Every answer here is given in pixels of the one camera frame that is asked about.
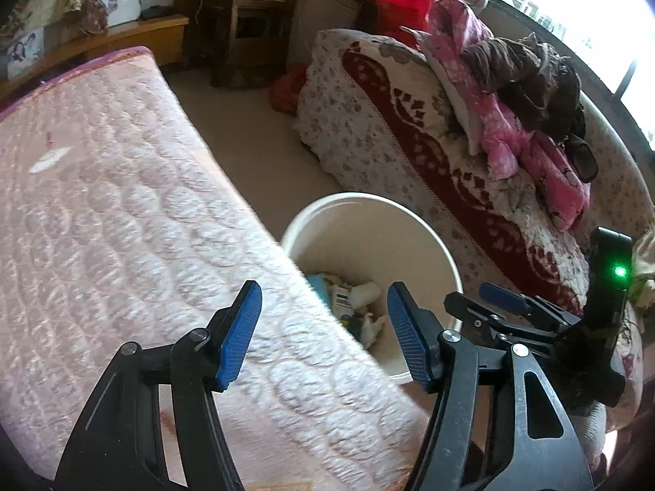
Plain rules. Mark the wooden rack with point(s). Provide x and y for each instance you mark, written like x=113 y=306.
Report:
x=235 y=25

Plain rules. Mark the white bucket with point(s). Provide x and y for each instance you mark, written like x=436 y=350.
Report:
x=368 y=235

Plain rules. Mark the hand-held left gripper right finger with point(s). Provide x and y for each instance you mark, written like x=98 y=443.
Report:
x=409 y=337

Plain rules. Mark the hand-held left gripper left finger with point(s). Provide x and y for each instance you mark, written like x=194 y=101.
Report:
x=238 y=337

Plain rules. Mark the window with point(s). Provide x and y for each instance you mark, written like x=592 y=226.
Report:
x=563 y=0

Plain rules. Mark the floral quilt with red pattern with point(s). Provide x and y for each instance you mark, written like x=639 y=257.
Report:
x=368 y=128

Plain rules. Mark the bright red bag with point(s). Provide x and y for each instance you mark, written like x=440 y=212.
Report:
x=404 y=5

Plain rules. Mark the small black device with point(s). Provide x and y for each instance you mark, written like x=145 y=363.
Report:
x=154 y=12

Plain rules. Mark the pink printed garment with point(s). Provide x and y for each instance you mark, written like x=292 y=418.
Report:
x=504 y=133

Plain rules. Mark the framed photo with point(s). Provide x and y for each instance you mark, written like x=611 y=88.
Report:
x=25 y=51

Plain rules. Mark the white tissue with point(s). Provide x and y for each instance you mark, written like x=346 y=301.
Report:
x=366 y=292

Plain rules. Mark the orange red bag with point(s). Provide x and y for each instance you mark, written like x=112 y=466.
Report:
x=289 y=89

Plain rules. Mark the brown garment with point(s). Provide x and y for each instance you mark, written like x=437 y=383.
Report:
x=532 y=76

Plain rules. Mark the pink quilted mattress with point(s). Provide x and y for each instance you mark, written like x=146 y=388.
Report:
x=128 y=225

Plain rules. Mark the cardboard box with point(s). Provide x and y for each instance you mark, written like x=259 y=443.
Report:
x=327 y=25

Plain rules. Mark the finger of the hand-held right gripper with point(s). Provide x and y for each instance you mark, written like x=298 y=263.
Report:
x=471 y=312
x=504 y=297

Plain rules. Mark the black sunglasses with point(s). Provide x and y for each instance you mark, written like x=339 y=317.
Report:
x=584 y=159

